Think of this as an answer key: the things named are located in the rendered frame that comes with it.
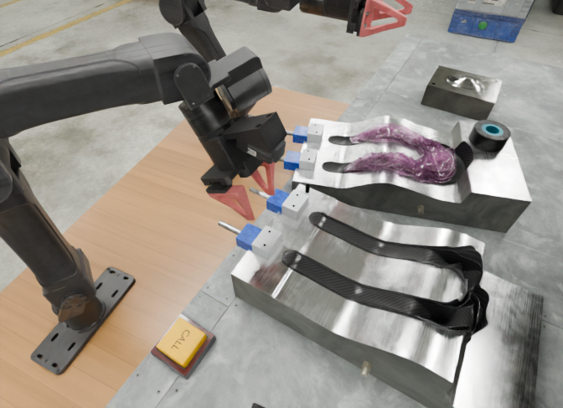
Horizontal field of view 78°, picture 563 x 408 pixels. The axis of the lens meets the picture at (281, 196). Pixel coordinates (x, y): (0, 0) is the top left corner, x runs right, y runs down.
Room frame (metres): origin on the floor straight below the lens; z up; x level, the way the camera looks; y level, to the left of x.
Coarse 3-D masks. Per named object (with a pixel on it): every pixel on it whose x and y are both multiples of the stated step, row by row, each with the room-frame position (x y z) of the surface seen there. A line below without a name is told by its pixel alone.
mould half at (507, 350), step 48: (288, 240) 0.38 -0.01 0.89; (336, 240) 0.39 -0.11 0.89; (432, 240) 0.36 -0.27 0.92; (240, 288) 0.30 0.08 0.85; (288, 288) 0.29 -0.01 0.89; (384, 288) 0.28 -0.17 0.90; (432, 288) 0.26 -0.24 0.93; (336, 336) 0.21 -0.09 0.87; (384, 336) 0.19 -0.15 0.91; (432, 336) 0.19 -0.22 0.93; (480, 336) 0.21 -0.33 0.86; (528, 336) 0.21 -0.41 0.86; (432, 384) 0.13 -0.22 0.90; (480, 384) 0.14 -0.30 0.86; (528, 384) 0.14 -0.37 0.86
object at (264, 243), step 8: (224, 224) 0.42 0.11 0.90; (248, 224) 0.41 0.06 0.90; (232, 232) 0.40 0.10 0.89; (240, 232) 0.39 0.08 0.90; (248, 232) 0.39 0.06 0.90; (256, 232) 0.39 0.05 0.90; (264, 232) 0.38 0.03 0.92; (272, 232) 0.38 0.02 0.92; (280, 232) 0.38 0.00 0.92; (240, 240) 0.38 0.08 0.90; (248, 240) 0.37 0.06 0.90; (256, 240) 0.37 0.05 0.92; (264, 240) 0.37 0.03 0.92; (272, 240) 0.37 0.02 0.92; (280, 240) 0.38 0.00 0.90; (248, 248) 0.37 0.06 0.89; (256, 248) 0.35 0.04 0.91; (264, 248) 0.35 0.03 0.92; (272, 248) 0.35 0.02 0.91; (264, 256) 0.34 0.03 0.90
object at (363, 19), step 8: (368, 0) 0.65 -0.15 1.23; (376, 0) 0.65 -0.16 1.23; (368, 8) 0.65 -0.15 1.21; (376, 8) 0.64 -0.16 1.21; (384, 8) 0.64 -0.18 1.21; (392, 8) 0.65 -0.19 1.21; (360, 16) 0.65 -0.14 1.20; (368, 16) 0.65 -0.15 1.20; (392, 16) 0.64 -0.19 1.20; (400, 16) 0.64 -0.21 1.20; (360, 24) 0.65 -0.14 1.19; (368, 24) 0.65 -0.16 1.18; (384, 24) 0.65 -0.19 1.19; (392, 24) 0.64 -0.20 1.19; (400, 24) 0.64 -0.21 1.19; (360, 32) 0.65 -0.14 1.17; (368, 32) 0.65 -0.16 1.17; (376, 32) 0.64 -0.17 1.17
